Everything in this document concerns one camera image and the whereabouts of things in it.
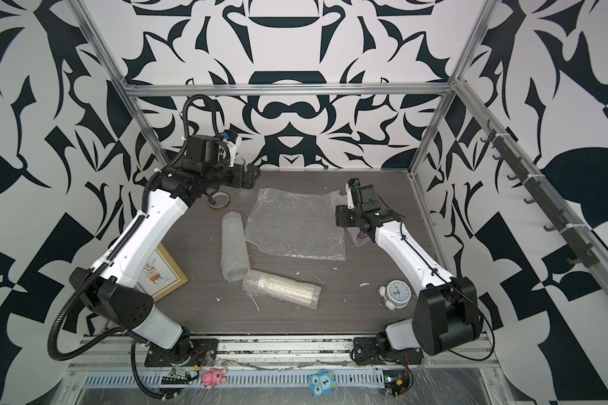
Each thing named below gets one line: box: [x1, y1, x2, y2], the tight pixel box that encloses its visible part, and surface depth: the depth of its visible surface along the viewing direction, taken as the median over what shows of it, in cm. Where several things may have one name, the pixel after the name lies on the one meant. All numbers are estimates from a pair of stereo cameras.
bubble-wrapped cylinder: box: [241, 270, 322, 310], surface depth 83 cm
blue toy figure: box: [309, 368, 337, 399], surface depth 70 cm
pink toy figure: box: [200, 367, 228, 389], surface depth 70 cm
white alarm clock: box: [376, 279, 413, 311], surface depth 83 cm
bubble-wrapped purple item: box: [346, 226, 371, 248], surface depth 96 cm
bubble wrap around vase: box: [244, 188, 347, 261], surface depth 104 cm
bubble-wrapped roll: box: [220, 210, 251, 282], surface depth 91 cm
